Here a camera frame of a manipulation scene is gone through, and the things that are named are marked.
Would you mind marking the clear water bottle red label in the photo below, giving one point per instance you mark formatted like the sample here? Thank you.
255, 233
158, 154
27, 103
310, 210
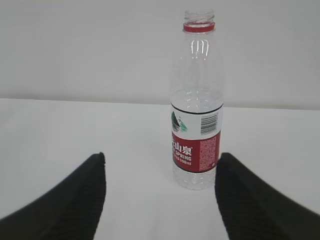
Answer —
197, 102

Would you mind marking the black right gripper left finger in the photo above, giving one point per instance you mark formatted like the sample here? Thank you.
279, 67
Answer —
69, 211

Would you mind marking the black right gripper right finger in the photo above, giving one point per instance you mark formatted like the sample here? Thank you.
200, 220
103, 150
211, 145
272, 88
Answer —
251, 209

